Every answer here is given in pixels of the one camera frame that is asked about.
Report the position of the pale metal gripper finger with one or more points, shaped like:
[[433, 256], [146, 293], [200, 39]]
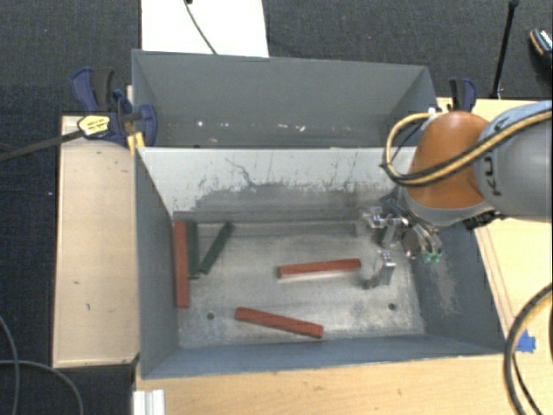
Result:
[[375, 220], [385, 270]]

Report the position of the red-brown flat block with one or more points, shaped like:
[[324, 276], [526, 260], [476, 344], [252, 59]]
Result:
[[182, 266], [319, 268], [280, 321]]

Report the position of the grey metal bin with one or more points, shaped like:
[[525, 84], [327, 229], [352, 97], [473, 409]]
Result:
[[276, 97]]

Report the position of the dark green flat block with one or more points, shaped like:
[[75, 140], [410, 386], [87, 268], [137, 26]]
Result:
[[193, 249], [216, 249]]

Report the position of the pale wood flat board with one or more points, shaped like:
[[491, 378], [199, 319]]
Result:
[[97, 253]]

